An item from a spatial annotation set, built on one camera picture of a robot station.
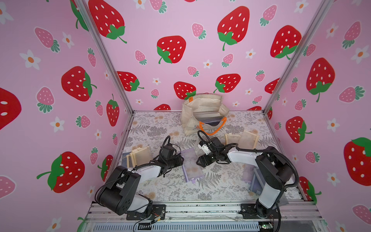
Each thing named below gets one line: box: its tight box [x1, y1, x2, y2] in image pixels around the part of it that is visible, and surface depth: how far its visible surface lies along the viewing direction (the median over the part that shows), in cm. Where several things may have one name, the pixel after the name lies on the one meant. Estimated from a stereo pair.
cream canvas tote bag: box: [181, 93, 230, 136], surface depth 103 cm
